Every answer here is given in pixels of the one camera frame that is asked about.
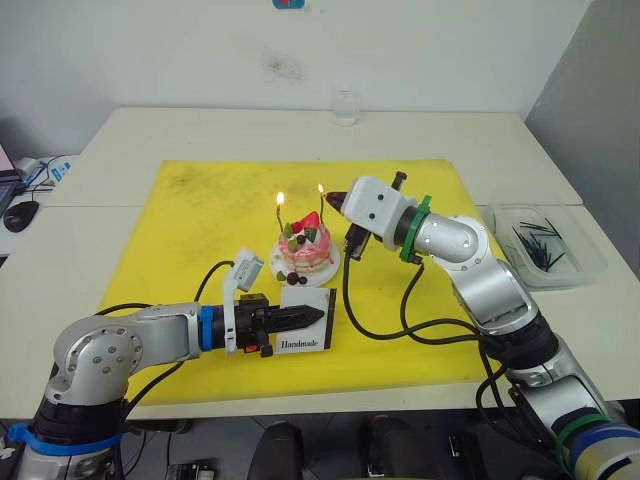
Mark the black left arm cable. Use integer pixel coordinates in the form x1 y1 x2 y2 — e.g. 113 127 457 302
93 259 236 417

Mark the blue left wrist ring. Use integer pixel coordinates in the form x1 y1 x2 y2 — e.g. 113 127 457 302
198 305 215 352

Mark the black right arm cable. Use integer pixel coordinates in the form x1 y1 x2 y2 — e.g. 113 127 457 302
401 255 556 447
341 244 506 354

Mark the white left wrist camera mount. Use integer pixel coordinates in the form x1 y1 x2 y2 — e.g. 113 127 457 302
222 246 266 356

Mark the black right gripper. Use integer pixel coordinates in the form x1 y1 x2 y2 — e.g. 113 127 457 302
323 190 374 263

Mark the clear drinking glass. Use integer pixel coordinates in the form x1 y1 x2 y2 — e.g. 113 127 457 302
330 86 362 128

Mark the white side desk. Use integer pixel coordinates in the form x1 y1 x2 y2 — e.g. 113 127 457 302
0 154 84 257

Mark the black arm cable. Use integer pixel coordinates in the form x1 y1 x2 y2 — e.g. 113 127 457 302
401 255 556 447
341 244 506 354
93 259 236 417

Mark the pink cake with fruit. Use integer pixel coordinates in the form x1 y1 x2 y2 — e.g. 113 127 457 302
278 210 334 274

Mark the dark rounded shape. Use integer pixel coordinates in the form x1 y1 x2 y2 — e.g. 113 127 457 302
253 420 307 480

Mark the white device with blue label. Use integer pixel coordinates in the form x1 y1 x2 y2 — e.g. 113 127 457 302
14 154 81 190

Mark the black computer mouse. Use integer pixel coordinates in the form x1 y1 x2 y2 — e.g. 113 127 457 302
3 200 42 233

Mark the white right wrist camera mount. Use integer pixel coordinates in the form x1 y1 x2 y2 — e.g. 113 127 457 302
341 174 419 242

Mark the white round cake plate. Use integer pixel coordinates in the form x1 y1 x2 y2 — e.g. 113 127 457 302
268 234 343 289

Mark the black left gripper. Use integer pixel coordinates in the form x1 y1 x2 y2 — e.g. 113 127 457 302
233 293 327 359

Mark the laptop computer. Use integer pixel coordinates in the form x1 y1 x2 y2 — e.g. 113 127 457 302
0 143 24 217

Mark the white Handmade matchbox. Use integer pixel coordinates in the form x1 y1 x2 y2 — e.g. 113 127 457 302
273 286 339 358

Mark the clear plastic container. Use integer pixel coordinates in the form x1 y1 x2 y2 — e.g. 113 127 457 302
483 200 609 291

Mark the green right wrist clamp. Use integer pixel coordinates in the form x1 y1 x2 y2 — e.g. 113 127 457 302
399 194 434 265

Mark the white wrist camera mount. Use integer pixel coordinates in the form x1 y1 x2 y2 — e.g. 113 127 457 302
222 246 266 356
341 174 419 242

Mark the yellow foam mat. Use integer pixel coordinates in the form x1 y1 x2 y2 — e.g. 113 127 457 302
98 159 504 408

